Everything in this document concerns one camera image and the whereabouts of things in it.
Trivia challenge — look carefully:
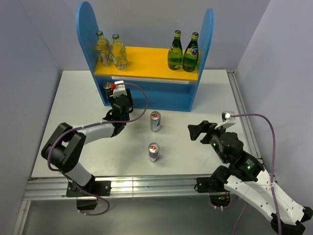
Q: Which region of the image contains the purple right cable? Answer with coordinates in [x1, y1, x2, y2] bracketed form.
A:
[231, 113, 282, 235]

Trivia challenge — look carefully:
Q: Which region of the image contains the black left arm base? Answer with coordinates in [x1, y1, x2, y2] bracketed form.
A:
[66, 181, 111, 215]

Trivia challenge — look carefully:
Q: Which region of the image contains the black can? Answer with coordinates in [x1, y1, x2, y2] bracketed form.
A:
[102, 81, 114, 99]

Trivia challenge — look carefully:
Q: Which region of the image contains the aluminium rail frame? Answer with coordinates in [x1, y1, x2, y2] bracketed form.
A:
[13, 70, 263, 235]

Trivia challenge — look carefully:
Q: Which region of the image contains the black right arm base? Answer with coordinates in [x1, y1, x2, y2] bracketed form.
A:
[194, 177, 231, 207]

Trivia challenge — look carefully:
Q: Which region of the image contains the blue and yellow shelf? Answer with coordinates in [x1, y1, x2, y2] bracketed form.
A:
[76, 1, 214, 112]

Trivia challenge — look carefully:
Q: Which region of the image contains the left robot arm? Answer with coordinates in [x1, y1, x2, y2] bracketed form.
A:
[41, 89, 133, 195]

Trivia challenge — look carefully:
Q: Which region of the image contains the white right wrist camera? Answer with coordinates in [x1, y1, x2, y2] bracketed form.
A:
[215, 111, 236, 130]

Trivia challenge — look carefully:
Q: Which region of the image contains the red bull can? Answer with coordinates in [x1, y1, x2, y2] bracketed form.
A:
[150, 111, 161, 132]
[148, 142, 159, 162]

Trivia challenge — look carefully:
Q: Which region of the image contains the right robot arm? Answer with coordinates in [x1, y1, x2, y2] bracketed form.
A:
[188, 120, 313, 235]

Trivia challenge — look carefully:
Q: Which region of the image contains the green Perrier bottle left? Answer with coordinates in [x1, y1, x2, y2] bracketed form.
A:
[167, 30, 183, 70]

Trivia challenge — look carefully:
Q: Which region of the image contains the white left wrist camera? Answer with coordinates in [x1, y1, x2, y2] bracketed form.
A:
[110, 80, 127, 98]

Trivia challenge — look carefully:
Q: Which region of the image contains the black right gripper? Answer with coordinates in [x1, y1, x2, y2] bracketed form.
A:
[187, 119, 229, 163]

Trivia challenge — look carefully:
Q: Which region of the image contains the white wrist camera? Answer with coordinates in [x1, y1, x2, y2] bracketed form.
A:
[215, 111, 236, 130]
[110, 80, 127, 98]

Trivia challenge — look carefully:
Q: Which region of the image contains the green Perrier bottle right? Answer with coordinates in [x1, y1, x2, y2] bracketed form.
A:
[182, 32, 199, 72]

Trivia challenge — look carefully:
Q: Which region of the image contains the green perrier bottle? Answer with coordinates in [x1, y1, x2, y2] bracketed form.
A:
[167, 30, 183, 70]
[182, 32, 199, 72]

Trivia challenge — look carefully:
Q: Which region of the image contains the clear glass bottle green cap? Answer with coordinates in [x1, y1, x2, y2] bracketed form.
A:
[111, 34, 128, 70]

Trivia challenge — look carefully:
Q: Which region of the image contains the Red Bull can front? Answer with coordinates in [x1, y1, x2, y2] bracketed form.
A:
[148, 142, 159, 162]

